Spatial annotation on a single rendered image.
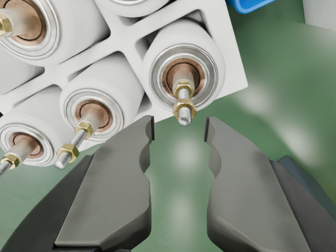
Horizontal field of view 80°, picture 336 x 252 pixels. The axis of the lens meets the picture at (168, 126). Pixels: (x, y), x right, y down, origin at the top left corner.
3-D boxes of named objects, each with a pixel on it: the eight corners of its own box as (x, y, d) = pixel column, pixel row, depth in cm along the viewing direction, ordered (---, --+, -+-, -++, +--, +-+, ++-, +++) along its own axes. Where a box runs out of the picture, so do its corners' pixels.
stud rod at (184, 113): (188, 79, 21) (192, 115, 14) (187, 88, 21) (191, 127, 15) (178, 79, 21) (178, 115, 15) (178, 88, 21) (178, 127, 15)
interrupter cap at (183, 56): (212, 33, 20) (213, 34, 19) (221, 101, 24) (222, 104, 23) (140, 52, 21) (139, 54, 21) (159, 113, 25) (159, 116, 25)
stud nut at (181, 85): (194, 81, 19) (194, 84, 19) (193, 97, 20) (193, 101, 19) (173, 81, 19) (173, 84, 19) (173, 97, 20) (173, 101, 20)
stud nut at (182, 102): (197, 98, 16) (197, 103, 15) (195, 116, 17) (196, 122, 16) (172, 98, 16) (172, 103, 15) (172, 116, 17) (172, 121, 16)
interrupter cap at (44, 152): (28, 168, 32) (25, 172, 31) (-12, 131, 28) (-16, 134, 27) (66, 155, 30) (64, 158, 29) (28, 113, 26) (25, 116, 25)
